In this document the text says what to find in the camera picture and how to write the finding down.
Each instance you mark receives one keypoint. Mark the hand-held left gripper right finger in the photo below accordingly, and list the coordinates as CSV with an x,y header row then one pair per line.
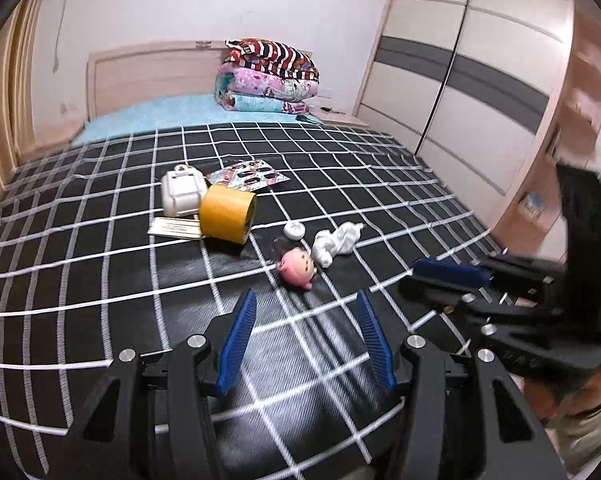
x,y
375,341

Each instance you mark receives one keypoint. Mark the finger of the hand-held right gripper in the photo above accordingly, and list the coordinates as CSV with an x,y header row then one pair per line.
x,y
430,292
450,273

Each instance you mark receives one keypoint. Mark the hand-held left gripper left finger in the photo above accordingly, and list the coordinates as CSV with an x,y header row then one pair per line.
x,y
238,341

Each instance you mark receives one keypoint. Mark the pink toy figure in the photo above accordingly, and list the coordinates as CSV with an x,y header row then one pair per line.
x,y
298,267

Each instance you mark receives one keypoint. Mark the white tissue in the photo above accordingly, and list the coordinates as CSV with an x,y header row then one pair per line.
x,y
333,242

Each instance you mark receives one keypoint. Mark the small white cap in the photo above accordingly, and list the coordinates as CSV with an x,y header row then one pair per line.
x,y
294,231

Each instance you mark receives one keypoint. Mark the yellow tape roll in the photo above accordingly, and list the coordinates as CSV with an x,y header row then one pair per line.
x,y
225,212

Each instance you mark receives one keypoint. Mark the paper card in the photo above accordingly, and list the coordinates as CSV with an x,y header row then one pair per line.
x,y
173,228

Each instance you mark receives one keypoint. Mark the white plastic case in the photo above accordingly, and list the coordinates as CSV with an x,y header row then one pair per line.
x,y
181,192

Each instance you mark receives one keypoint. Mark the foil blister packet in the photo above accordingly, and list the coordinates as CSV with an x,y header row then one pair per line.
x,y
248,175

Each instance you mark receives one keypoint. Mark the person's right forearm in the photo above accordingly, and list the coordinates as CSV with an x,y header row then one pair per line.
x,y
587,425

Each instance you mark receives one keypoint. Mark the black white checked mat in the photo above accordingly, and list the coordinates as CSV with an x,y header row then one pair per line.
x,y
105,270

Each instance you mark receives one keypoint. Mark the wooden shelf unit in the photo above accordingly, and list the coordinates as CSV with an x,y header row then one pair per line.
x,y
575,110

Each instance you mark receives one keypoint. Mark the wooden nightstand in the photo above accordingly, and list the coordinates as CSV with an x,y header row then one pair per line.
x,y
343,119
55,135

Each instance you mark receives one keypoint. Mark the sliding door wardrobe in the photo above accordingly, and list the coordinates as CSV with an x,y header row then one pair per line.
x,y
460,85

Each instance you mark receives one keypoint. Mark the small black device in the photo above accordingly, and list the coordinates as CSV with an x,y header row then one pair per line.
x,y
308,118

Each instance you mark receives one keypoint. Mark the teal folded quilt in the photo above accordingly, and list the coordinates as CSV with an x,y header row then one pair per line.
x,y
255,104

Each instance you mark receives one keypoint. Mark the light blue bedsheet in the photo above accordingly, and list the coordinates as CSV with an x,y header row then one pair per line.
x,y
155,117

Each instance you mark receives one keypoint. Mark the pink floral folded quilt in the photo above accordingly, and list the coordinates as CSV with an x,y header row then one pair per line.
x,y
265,85

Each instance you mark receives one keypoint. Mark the wooden bed headboard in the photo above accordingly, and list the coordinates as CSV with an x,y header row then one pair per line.
x,y
145,75

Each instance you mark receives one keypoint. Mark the beige curtain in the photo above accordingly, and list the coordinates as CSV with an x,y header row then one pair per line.
x,y
5,110

